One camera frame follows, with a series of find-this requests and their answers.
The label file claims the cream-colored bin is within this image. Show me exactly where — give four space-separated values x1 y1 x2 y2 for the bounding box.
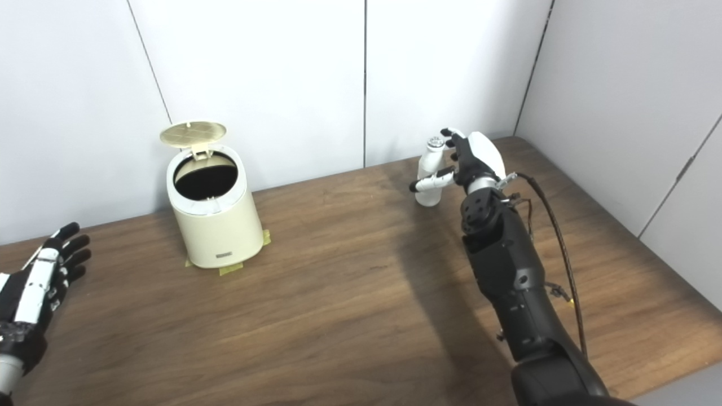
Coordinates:
166 144 265 269

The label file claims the small white plastic bottle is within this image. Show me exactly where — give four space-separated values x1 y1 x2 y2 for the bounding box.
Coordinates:
416 137 447 208

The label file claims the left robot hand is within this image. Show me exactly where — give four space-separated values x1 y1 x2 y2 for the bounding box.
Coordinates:
0 222 92 373

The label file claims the round cream bin lid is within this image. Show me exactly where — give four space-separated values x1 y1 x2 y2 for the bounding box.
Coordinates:
159 121 228 161

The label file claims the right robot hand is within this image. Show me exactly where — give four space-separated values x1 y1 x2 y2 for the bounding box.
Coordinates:
410 128 507 195

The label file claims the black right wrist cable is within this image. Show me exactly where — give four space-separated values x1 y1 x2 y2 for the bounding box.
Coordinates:
499 172 588 361

